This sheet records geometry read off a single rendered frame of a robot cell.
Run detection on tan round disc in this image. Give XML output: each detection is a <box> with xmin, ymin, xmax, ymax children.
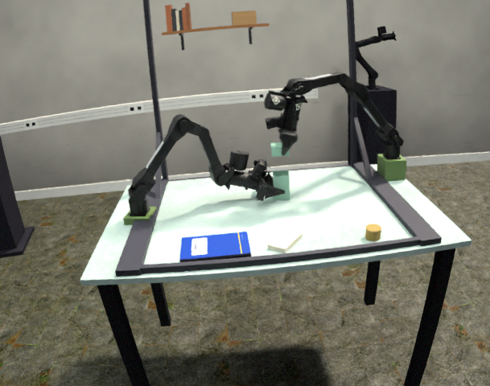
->
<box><xmin>365</xmin><ymin>224</ymin><xmax>381</xmax><ymax>241</ymax></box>

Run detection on blue notebook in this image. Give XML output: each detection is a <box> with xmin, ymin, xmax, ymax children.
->
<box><xmin>179</xmin><ymin>232</ymin><xmax>251</xmax><ymax>262</ymax></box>

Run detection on cream flat rectangular block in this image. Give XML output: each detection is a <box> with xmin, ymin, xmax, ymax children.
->
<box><xmin>268</xmin><ymin>229</ymin><xmax>303</xmax><ymax>253</ymax></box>

